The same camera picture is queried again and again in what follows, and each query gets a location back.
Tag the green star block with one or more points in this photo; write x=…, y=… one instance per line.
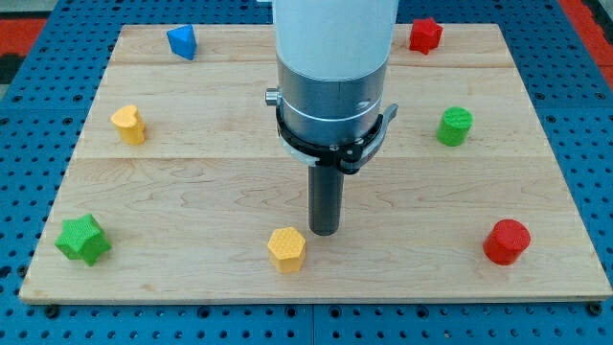
x=82, y=239

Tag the green cylinder block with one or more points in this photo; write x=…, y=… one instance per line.
x=454, y=126

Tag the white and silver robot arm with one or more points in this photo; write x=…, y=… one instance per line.
x=332, y=57

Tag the red cylinder block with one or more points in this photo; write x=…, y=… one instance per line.
x=507, y=240

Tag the blue triangle block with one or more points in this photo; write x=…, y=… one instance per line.
x=182, y=41

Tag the red star block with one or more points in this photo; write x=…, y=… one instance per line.
x=425, y=35

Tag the yellow hexagon block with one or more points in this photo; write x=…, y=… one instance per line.
x=287, y=249

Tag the yellow heart block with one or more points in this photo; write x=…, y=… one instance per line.
x=129, y=125

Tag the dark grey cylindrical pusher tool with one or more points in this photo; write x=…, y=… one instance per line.
x=325, y=188

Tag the wooden board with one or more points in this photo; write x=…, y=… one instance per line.
x=189, y=212

